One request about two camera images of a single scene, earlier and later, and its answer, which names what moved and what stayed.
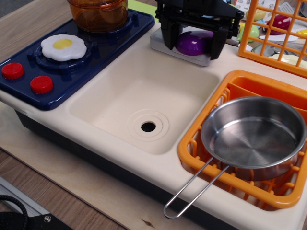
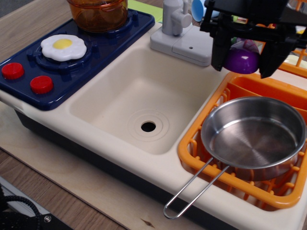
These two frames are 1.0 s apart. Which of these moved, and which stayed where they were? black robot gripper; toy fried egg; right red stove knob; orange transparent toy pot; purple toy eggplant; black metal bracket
Moved: black robot gripper; purple toy eggplant
Stayed: orange transparent toy pot; black metal bracket; right red stove knob; toy fried egg
